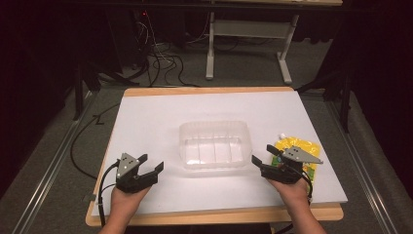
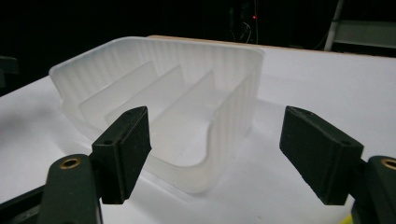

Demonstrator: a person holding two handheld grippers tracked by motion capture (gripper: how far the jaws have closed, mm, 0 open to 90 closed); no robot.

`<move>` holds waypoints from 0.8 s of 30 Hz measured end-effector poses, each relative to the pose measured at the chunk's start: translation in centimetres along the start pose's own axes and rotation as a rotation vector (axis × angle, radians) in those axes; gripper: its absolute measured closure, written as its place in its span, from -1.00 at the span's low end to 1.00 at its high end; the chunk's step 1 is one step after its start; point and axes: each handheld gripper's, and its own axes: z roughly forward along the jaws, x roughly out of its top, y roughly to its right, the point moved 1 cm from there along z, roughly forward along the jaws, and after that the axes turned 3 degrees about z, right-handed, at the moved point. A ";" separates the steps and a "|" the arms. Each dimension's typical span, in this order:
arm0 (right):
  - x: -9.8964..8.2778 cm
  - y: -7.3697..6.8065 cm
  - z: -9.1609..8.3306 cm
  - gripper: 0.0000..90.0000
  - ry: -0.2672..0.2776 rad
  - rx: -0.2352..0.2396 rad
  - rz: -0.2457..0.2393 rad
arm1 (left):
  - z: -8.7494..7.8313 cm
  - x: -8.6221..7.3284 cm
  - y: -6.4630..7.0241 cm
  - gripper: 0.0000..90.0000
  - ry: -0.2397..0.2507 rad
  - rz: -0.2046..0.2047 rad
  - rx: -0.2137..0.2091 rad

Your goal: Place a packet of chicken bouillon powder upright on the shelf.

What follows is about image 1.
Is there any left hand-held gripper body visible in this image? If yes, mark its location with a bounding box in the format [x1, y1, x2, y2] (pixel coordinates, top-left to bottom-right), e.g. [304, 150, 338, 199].
[115, 152, 161, 195]

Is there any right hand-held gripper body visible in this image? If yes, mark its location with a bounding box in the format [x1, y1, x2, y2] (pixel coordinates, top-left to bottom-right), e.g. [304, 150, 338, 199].
[260, 145, 324, 185]

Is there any person's left hand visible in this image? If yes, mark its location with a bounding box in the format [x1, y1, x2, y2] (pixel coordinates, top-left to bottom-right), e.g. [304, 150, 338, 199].
[109, 186, 152, 215]

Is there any person's right hand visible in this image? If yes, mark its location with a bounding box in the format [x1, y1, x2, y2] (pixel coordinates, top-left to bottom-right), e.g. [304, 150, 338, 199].
[267, 177, 311, 210]

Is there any yellow spouted pouch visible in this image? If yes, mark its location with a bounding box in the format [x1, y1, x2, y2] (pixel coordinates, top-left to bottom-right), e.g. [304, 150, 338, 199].
[270, 132, 322, 183]

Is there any white table cover sheet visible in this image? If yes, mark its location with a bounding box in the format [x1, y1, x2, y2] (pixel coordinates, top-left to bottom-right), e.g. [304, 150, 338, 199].
[91, 90, 349, 217]

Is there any clear plastic container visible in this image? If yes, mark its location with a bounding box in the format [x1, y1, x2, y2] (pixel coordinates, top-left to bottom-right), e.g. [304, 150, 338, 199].
[177, 120, 254, 171]

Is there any wooden table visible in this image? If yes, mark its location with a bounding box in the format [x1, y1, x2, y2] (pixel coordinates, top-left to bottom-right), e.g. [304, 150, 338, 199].
[85, 86, 345, 228]

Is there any black metal stand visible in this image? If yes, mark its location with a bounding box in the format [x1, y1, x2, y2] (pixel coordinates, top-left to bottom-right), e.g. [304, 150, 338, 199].
[294, 48, 357, 135]
[71, 59, 132, 122]

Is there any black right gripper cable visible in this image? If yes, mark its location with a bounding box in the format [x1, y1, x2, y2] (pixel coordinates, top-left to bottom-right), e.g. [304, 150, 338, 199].
[300, 167, 315, 203]

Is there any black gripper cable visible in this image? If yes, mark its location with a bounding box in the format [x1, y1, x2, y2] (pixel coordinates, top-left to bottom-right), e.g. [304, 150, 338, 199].
[96, 159, 121, 228]
[300, 167, 315, 203]

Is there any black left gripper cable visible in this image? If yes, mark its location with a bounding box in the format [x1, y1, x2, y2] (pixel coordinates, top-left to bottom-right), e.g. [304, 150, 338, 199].
[96, 159, 121, 228]

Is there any black floor cable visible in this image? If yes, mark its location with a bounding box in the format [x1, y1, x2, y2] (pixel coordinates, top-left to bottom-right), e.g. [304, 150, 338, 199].
[69, 102, 121, 181]

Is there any metal floor rail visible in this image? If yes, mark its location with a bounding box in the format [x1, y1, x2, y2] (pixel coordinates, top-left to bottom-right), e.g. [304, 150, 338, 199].
[12, 90, 98, 234]
[324, 97, 402, 234]

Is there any tangle of cables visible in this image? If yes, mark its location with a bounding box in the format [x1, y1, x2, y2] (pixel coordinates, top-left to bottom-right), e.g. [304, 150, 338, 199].
[128, 11, 201, 89]

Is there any white desk frame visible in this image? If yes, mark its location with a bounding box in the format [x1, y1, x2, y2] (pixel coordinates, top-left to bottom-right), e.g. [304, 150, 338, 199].
[205, 11, 300, 86]

